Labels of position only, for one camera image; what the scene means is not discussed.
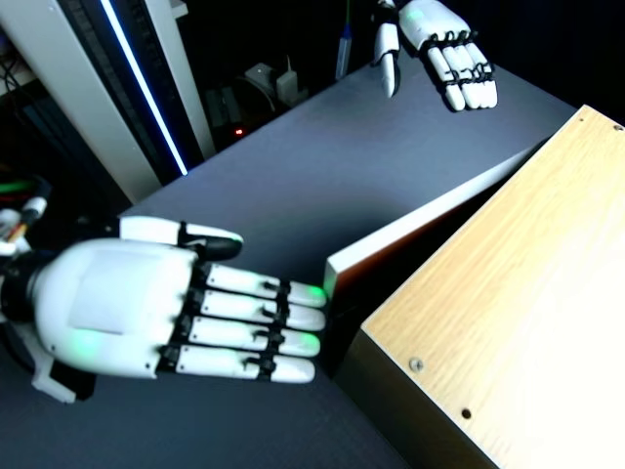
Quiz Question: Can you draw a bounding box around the black device with red light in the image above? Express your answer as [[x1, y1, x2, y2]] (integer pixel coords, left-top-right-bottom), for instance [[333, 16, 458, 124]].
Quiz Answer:
[[203, 85, 255, 143]]

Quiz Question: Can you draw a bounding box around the light wooden box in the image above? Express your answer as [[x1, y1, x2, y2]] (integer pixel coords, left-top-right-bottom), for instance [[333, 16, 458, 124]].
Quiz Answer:
[[334, 104, 625, 469]]

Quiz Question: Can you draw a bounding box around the green cable of arm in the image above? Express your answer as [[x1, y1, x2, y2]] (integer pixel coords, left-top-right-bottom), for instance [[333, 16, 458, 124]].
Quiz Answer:
[[0, 179, 40, 195], [334, 0, 358, 82]]

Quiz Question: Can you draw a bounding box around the white column with light strip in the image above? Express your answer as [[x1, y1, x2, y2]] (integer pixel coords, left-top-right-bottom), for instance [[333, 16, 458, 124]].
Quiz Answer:
[[0, 0, 219, 206]]

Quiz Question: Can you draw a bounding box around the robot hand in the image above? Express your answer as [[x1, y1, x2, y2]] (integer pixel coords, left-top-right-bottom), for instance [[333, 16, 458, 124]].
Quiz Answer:
[[29, 214, 329, 387], [373, 0, 499, 112]]

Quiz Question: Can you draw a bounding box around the dark grey table cloth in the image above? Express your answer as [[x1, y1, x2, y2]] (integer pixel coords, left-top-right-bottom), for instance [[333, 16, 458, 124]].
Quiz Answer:
[[0, 61, 580, 469]]

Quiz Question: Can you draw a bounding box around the white power adapter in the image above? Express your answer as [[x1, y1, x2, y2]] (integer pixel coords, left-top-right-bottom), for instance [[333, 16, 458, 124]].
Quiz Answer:
[[275, 54, 300, 107]]

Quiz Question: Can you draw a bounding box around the grey box device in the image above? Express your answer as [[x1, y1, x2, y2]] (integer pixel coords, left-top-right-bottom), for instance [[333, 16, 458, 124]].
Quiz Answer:
[[243, 62, 277, 99]]

